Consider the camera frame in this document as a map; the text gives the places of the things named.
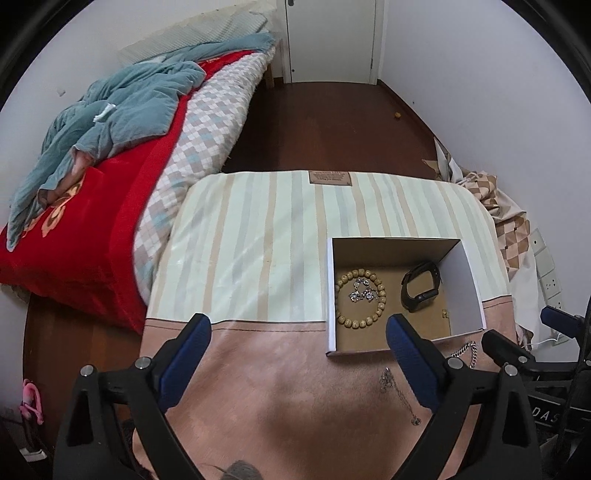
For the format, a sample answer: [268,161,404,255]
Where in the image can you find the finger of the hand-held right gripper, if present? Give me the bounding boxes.
[481,329,574,376]
[540,305,585,340]

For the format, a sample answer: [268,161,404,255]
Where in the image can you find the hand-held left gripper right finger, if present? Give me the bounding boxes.
[386,313,542,480]

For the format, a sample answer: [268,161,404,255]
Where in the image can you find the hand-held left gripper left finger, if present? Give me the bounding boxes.
[54,313,213,480]

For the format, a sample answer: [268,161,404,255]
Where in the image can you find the thin silver necklace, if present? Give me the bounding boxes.
[379,368,422,426]

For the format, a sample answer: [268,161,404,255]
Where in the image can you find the silver chain bracelet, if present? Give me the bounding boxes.
[450,340,479,369]

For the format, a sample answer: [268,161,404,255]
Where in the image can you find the cardboard box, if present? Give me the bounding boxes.
[326,237,486,358]

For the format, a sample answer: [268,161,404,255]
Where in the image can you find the silver pendant jewelry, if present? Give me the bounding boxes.
[347,278,377,304]

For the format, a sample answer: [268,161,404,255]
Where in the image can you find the black smart band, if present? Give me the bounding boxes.
[400,261,441,313]

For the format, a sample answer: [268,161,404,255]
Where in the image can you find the brown checked cloth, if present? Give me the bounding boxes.
[455,168,532,280]

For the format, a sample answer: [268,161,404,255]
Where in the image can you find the bed with red blanket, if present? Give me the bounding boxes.
[0,50,259,335]

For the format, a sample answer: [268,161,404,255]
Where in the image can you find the pink plastic object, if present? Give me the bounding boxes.
[19,378,46,426]

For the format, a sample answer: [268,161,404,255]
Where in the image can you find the brown leather label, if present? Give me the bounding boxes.
[308,170,352,186]

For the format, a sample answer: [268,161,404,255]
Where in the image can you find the checked bed sheet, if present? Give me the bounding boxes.
[134,50,276,301]

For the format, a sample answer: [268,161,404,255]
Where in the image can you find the teal quilt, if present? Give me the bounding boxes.
[7,32,278,247]

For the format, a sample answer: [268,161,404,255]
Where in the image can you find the striped pillow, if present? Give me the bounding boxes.
[117,10,274,66]

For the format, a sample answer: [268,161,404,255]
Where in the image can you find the white door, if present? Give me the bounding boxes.
[283,0,387,85]

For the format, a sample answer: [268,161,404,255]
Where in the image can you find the white cable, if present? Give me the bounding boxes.
[526,333,571,348]

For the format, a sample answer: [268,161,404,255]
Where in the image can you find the wooden bead bracelet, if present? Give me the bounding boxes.
[333,270,387,330]

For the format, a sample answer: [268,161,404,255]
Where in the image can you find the wooden bed frame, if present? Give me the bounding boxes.
[265,38,284,88]

